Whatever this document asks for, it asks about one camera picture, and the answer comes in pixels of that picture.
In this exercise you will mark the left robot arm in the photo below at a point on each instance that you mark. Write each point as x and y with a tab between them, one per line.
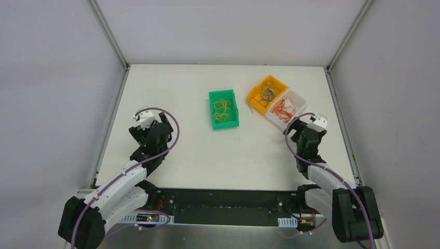
86	221

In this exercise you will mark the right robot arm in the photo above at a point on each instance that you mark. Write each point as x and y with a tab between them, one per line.
352	209

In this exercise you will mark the green plastic bin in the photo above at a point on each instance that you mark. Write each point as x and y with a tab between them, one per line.
224	109

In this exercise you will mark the orange plastic bin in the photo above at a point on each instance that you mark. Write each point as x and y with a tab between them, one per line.
262	96

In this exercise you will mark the white plastic bin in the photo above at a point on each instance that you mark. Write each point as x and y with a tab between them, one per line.
289	105

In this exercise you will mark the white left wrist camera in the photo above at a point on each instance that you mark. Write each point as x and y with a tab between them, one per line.
145	118

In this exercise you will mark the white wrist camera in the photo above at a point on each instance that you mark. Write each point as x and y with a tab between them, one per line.
145	118
318	123

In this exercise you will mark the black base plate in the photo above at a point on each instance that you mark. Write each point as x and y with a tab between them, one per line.
227	207

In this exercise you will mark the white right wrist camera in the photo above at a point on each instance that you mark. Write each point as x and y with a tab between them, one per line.
318	123

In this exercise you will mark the aluminium frame left rail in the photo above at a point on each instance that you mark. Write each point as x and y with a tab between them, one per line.
108	120

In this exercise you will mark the aluminium frame rail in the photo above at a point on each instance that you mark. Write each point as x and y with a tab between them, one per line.
367	80
108	120

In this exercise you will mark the white slotted cable duct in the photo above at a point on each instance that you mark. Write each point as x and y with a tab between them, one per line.
146	219

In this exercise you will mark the aluminium frame right rail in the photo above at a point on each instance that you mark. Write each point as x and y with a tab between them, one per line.
367	80

